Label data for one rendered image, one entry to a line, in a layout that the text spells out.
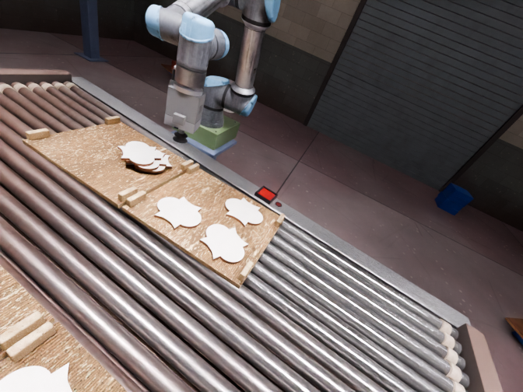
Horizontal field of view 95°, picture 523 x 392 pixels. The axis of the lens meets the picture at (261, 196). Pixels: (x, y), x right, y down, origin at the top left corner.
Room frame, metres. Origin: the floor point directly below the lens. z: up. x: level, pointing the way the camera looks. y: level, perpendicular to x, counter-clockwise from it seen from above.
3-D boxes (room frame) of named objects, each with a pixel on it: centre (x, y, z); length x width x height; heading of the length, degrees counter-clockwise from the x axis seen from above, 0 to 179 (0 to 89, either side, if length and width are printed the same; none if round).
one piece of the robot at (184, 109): (0.62, 0.30, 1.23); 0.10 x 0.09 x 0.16; 9
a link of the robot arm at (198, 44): (0.64, 0.30, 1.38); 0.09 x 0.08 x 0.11; 0
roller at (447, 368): (0.66, 0.21, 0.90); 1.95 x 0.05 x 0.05; 75
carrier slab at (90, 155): (0.68, 0.53, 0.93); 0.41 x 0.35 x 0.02; 78
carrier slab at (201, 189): (0.59, 0.12, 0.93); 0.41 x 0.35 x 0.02; 79
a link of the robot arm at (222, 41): (0.73, 0.31, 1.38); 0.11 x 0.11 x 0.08; 0
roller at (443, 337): (0.76, 0.19, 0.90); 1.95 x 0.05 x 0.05; 75
